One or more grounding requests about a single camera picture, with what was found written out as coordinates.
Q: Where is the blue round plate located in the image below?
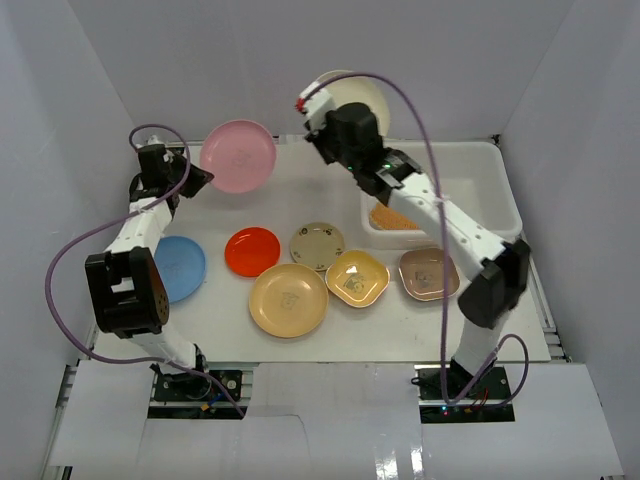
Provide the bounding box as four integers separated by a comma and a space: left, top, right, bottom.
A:
154, 236, 207, 304

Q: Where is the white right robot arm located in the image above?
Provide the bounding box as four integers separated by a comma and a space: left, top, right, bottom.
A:
296, 98, 531, 404

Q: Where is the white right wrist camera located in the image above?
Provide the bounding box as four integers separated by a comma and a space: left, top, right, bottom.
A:
295, 81, 336, 132

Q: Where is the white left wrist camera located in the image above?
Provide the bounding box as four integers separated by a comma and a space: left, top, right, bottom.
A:
139, 135, 168, 153

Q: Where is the beige patterned small plate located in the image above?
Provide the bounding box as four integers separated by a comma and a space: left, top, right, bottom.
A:
289, 222, 346, 272

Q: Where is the brown square panda dish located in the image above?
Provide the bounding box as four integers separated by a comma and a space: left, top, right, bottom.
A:
398, 247, 460, 302

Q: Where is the cream white round plate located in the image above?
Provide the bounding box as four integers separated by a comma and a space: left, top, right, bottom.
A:
316, 70, 390, 138

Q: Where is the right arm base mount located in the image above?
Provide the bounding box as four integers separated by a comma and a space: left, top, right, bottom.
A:
409, 357, 516, 424

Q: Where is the pink round plate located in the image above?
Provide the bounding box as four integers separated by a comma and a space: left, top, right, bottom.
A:
199, 119, 277, 194

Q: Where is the yellow square panda dish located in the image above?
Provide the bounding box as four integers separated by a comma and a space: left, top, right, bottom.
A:
325, 250, 390, 308

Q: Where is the orange round plate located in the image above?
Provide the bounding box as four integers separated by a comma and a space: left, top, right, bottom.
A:
224, 227, 281, 278

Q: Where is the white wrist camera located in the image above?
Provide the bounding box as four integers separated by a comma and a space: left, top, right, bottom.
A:
295, 81, 336, 132
139, 135, 168, 153

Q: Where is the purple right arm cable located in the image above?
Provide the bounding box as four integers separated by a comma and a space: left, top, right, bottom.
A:
299, 72, 530, 405

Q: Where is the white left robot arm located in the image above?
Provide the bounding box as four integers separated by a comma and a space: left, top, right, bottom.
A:
85, 136, 212, 399

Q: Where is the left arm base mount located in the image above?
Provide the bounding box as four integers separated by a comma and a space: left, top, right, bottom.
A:
147, 365, 247, 420

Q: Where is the yellow round bear plate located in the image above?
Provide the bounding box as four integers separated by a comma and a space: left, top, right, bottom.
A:
248, 263, 329, 339

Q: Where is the white plastic bin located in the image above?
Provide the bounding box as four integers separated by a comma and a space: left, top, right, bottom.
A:
361, 141, 522, 250

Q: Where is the woven bamboo fan tray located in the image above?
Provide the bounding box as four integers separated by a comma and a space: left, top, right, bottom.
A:
369, 203, 419, 231

